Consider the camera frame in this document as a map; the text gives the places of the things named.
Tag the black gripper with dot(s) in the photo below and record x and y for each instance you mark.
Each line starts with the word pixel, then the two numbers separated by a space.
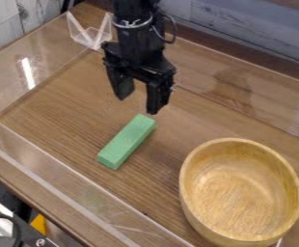
pixel 135 57

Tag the green rectangular block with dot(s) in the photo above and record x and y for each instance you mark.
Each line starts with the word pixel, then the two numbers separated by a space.
pixel 125 142

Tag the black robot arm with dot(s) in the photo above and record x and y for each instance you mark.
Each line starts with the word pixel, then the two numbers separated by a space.
pixel 137 11

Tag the brown wooden bowl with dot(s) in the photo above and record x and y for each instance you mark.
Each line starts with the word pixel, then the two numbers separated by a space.
pixel 239 193

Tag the yellow and black equipment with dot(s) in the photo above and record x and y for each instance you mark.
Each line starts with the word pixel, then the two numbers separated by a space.
pixel 30 238

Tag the clear acrylic corner bracket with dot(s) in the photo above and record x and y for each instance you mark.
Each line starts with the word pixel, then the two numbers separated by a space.
pixel 89 37

